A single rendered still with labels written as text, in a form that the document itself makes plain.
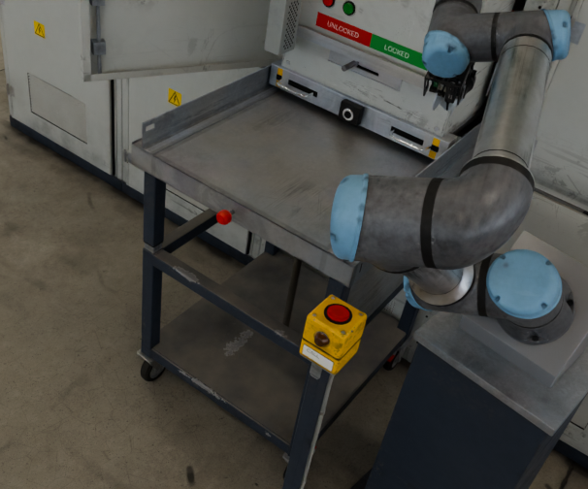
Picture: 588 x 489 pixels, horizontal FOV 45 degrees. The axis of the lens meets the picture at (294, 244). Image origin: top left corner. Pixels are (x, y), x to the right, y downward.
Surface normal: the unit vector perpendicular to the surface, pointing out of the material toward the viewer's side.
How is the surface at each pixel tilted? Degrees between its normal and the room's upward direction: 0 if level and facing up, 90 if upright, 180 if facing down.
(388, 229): 68
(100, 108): 90
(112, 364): 0
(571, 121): 90
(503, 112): 32
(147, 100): 90
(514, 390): 0
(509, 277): 42
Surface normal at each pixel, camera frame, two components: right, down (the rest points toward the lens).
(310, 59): -0.57, 0.45
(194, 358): 0.15, -0.77
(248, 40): 0.45, 0.61
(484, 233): 0.32, 0.32
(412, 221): -0.43, 0.04
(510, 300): -0.26, -0.26
